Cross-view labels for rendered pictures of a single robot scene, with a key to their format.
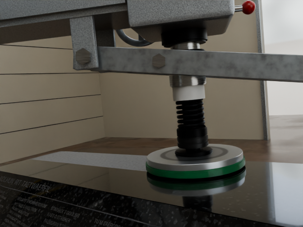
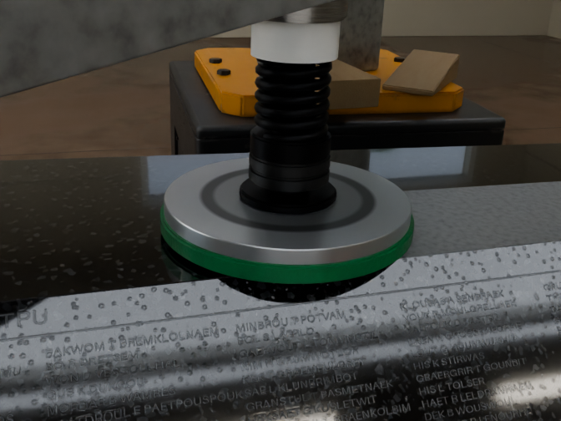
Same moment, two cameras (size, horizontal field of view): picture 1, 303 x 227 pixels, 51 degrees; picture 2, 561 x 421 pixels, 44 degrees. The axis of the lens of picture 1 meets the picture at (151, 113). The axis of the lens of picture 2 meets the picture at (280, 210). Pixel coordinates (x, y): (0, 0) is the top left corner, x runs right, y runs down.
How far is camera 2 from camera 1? 1.17 m
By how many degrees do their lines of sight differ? 122
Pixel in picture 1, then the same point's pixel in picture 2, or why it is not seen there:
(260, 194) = (68, 190)
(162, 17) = not seen: outside the picture
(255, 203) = (63, 175)
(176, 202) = (169, 158)
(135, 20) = not seen: outside the picture
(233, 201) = (96, 174)
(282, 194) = (34, 196)
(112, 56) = not seen: outside the picture
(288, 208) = (15, 178)
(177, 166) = (238, 161)
